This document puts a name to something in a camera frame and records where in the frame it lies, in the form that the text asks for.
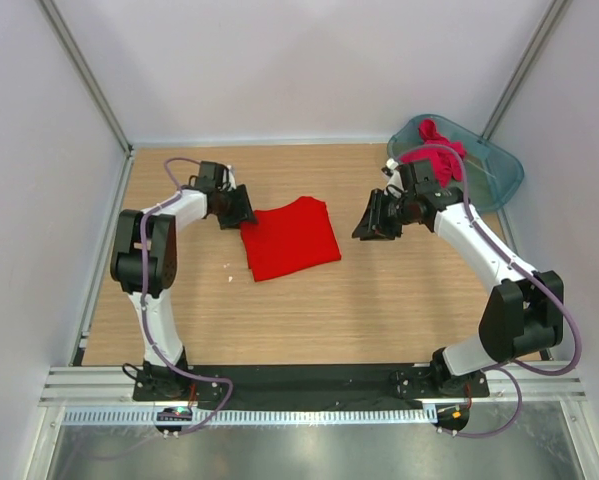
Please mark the left aluminium corner post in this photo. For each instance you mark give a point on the left aluminium corner post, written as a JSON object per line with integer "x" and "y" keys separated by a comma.
{"x": 79, "y": 62}

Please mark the right aluminium corner post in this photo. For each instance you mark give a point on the right aluminium corner post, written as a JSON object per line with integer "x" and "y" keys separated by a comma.
{"x": 540, "y": 38}

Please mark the teal plastic bin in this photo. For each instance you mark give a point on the teal plastic bin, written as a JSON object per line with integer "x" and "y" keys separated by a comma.
{"x": 494, "y": 175}

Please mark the aluminium corner post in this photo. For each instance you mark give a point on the aluminium corner post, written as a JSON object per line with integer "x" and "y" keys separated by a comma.
{"x": 540, "y": 38}
{"x": 79, "y": 62}

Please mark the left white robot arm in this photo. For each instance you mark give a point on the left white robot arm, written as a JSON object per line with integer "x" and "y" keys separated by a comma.
{"x": 144, "y": 258}

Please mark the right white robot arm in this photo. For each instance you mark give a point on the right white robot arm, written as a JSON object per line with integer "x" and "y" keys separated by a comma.
{"x": 523, "y": 313}

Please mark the red t shirt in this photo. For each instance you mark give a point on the red t shirt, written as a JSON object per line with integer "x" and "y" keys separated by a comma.
{"x": 289, "y": 239}

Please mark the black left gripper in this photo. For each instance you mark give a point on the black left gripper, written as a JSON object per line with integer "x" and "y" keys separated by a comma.
{"x": 242, "y": 213}

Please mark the aluminium front rail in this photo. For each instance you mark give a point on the aluminium front rail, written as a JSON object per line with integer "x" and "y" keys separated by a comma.
{"x": 83, "y": 386}

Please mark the white slotted cable duct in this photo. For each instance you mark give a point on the white slotted cable duct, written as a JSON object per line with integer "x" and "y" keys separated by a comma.
{"x": 177, "y": 416}

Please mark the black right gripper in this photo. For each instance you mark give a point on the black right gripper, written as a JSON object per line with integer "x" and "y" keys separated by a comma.
{"x": 373, "y": 225}

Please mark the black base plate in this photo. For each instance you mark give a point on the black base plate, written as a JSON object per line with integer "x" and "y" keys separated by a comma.
{"x": 304, "y": 388}

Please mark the magenta t shirt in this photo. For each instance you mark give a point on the magenta t shirt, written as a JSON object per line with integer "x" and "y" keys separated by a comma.
{"x": 442, "y": 153}

